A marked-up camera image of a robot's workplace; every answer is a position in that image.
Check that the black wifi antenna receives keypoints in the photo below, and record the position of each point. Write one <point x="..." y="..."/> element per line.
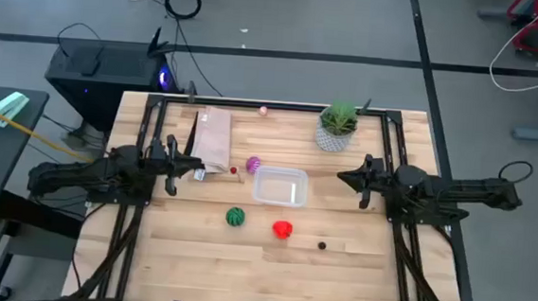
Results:
<point x="155" y="43"/>

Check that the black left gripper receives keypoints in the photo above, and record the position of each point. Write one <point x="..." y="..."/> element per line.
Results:
<point x="171" y="162"/>

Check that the small black box device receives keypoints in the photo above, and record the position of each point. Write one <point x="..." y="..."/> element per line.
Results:
<point x="90" y="67"/>

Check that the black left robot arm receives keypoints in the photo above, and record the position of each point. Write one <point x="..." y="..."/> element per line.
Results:
<point x="82" y="173"/>

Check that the clear plastic tupperware container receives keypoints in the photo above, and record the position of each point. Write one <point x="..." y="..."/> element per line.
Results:
<point x="266" y="188"/>

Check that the folded beige cloth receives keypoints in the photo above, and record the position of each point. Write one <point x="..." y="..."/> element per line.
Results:
<point x="213" y="137"/>

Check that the red toy pepper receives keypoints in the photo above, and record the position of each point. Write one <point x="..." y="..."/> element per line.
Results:
<point x="282" y="229"/>

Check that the small black ball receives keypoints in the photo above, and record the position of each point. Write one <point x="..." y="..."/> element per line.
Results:
<point x="322" y="245"/>

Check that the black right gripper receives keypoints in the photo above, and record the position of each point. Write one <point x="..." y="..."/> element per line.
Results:
<point x="376" y="177"/>

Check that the small red cherry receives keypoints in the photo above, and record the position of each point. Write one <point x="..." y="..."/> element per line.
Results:
<point x="234" y="170"/>

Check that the green plant in white pot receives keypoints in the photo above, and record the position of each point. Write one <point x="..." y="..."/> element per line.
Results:
<point x="331" y="140"/>

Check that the mint green stapler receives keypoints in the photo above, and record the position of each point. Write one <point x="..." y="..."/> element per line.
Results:
<point x="8" y="107"/>

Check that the green knitted ball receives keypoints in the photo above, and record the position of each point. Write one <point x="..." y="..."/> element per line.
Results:
<point x="235" y="217"/>

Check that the black computer tower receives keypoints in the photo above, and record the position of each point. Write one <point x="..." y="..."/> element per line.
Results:
<point x="111" y="92"/>

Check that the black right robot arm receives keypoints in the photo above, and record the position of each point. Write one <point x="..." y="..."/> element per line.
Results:
<point x="461" y="187"/>

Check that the purple knitted ball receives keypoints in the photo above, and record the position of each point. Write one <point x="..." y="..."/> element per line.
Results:
<point x="253" y="165"/>

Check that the black aluminium table frame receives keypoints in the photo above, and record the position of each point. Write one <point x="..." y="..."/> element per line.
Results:
<point x="277" y="106"/>

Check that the small pink ball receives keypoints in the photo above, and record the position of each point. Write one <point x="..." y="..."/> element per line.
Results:
<point x="263" y="110"/>

